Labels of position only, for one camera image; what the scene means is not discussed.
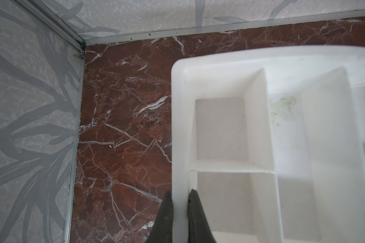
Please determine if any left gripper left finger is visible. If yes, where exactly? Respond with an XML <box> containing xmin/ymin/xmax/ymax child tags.
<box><xmin>146</xmin><ymin>191</ymin><xmax>173</xmax><ymax>243</ymax></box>

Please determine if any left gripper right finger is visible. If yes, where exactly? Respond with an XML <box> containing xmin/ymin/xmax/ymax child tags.
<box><xmin>188</xmin><ymin>189</ymin><xmax>216</xmax><ymax>243</ymax></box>

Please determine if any white plastic drawer organizer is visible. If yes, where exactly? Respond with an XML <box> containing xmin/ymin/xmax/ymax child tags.
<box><xmin>171</xmin><ymin>46</ymin><xmax>365</xmax><ymax>243</ymax></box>

